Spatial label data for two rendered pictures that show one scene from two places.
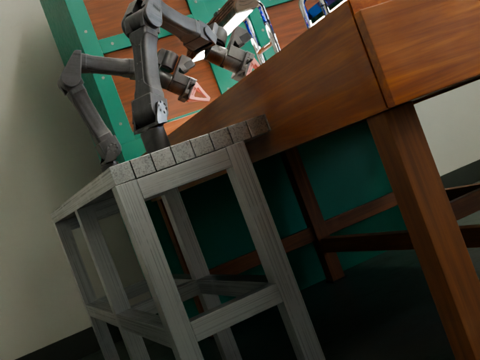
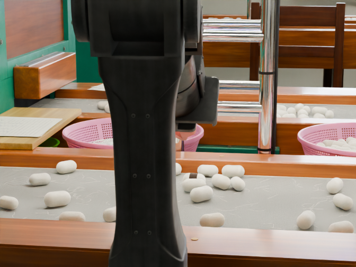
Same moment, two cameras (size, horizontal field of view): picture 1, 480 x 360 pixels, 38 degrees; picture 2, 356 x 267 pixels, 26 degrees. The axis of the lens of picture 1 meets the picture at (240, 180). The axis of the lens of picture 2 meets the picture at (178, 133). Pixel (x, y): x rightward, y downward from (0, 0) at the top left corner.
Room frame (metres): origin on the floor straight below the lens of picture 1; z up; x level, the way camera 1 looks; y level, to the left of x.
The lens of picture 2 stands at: (1.98, 0.91, 1.07)
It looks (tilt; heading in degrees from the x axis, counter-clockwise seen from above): 12 degrees down; 298
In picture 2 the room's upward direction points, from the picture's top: straight up
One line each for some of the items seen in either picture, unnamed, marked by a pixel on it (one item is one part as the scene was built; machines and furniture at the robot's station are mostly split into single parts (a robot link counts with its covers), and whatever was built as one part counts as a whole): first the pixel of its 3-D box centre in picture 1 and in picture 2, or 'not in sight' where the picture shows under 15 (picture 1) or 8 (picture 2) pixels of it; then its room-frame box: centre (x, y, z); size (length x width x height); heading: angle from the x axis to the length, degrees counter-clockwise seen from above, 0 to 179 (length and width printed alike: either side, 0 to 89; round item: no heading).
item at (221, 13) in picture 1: (215, 28); not in sight; (2.46, -0.11, 1.08); 0.62 x 0.08 x 0.07; 20
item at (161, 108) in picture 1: (148, 118); not in sight; (1.74, 0.16, 0.77); 0.09 x 0.06 x 0.06; 58
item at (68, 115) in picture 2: not in sight; (21, 126); (2.92, -0.24, 0.77); 0.33 x 0.15 x 0.01; 110
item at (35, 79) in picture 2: not in sight; (47, 73); (3.09, -0.54, 0.83); 0.30 x 0.06 x 0.07; 110
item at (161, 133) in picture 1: (156, 143); not in sight; (1.73, 0.16, 0.71); 0.20 x 0.07 x 0.08; 22
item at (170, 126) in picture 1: (192, 123); not in sight; (2.85, 0.10, 0.83); 0.30 x 0.06 x 0.07; 110
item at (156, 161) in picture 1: (215, 153); not in sight; (2.10, 0.04, 0.65); 1.20 x 0.90 x 0.04; 22
